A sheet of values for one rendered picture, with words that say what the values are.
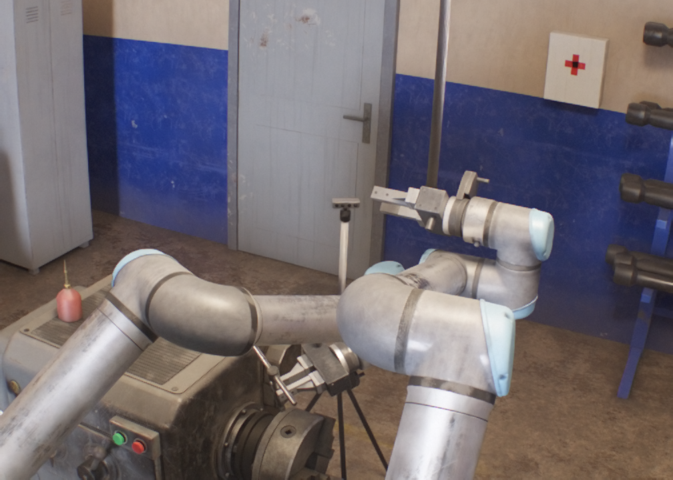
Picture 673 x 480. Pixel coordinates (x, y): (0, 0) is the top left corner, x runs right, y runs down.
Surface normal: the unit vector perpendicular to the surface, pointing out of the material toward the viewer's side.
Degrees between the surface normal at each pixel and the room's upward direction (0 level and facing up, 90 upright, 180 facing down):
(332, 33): 90
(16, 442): 57
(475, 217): 62
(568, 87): 90
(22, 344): 45
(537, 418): 0
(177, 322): 81
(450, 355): 51
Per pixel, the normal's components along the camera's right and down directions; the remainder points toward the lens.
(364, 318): -0.69, -0.29
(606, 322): -0.44, 0.33
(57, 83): 0.90, 0.21
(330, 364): -0.15, -0.74
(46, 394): -0.02, -0.36
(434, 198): -0.30, -0.36
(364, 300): -0.61, -0.63
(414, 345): -0.33, 0.11
